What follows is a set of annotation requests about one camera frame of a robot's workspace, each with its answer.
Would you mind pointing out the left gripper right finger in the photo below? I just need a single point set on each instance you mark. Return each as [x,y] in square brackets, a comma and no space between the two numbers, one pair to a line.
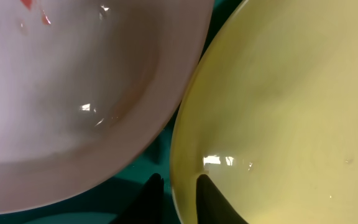
[211,205]

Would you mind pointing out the teal plastic tray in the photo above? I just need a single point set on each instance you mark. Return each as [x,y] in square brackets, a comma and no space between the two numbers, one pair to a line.
[154,155]

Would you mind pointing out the yellow green plate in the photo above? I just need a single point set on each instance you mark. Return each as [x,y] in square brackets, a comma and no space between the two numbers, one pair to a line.
[271,115]

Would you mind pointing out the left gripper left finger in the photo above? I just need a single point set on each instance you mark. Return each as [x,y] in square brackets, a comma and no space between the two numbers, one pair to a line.
[147,207]

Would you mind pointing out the white pink plate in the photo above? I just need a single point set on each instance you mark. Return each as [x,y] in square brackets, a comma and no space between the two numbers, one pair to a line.
[57,93]

